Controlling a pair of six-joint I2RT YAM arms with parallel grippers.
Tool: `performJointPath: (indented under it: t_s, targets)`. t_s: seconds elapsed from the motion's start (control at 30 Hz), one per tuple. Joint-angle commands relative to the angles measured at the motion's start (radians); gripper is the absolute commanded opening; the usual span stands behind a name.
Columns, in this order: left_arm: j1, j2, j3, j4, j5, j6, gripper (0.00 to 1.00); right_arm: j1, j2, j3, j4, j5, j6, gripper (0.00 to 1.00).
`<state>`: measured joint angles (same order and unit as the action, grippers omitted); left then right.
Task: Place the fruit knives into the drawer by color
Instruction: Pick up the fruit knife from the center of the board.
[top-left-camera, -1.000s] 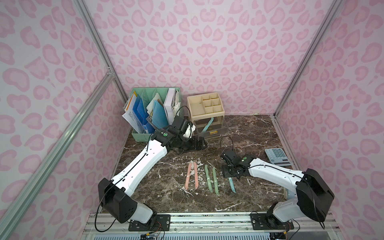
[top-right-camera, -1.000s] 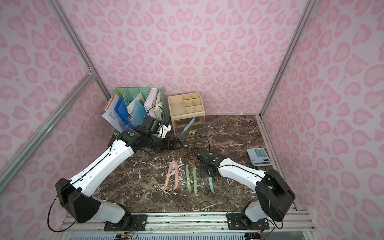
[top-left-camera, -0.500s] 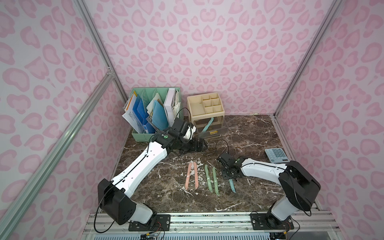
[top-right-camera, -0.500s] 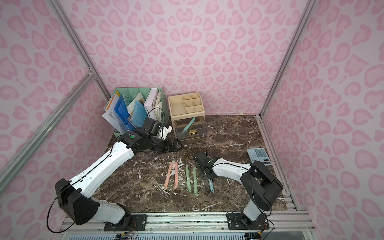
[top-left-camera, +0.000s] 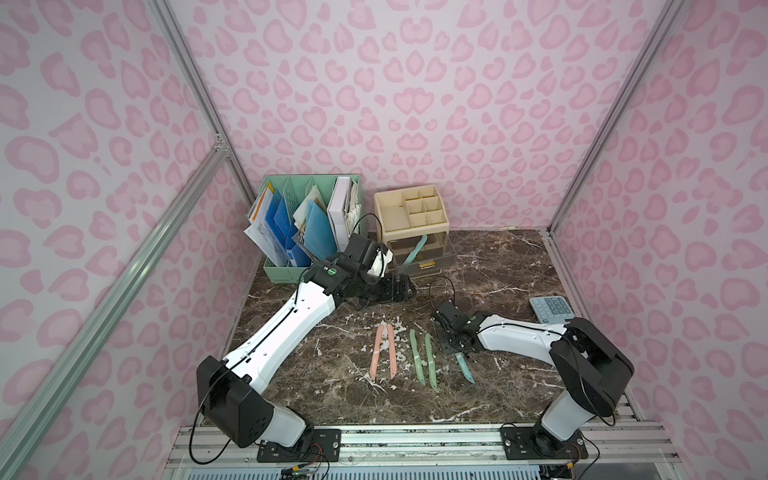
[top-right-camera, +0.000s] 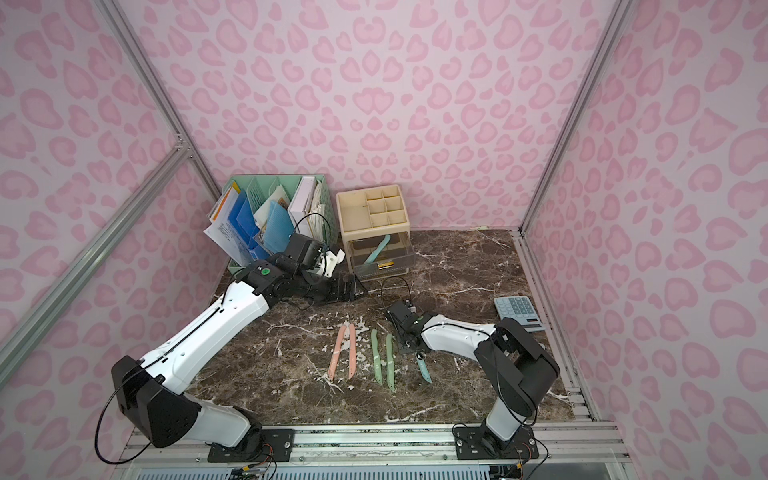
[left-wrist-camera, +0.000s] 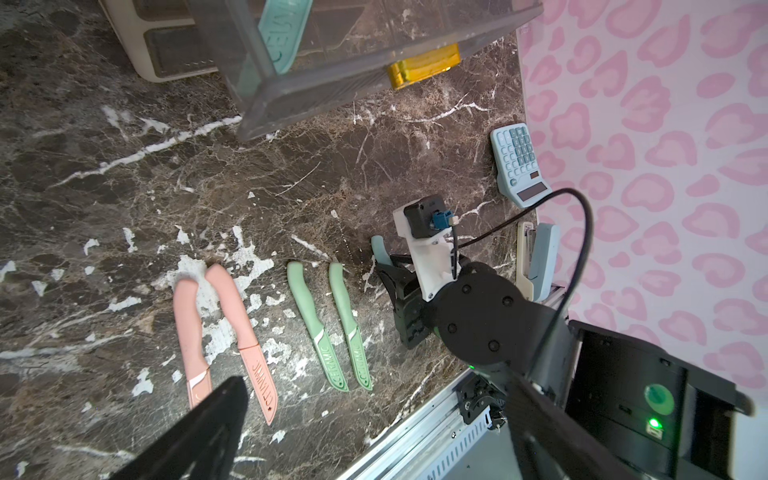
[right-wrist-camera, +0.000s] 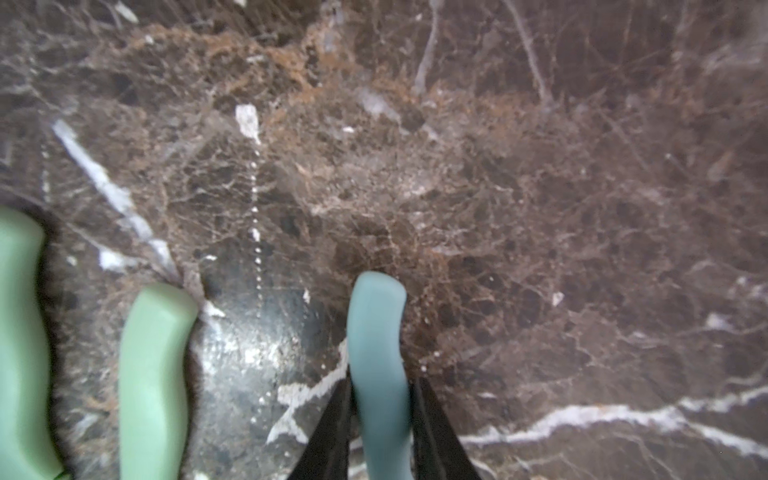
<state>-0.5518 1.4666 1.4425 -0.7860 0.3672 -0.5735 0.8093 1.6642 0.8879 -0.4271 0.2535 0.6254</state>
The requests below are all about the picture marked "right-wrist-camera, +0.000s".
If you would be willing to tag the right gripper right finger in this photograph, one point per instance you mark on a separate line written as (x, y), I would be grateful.
(437, 451)

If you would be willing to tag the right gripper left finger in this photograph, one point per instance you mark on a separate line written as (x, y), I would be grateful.
(326, 455)

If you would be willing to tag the teal fruit knife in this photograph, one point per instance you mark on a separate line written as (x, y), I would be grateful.
(381, 389)

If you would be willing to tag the green fruit knife right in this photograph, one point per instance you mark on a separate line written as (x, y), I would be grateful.
(153, 399)

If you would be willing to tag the green fruit knife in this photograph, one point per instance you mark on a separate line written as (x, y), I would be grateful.
(27, 448)
(153, 399)

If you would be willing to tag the green fruit knife left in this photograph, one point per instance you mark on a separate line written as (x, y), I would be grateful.
(27, 448)

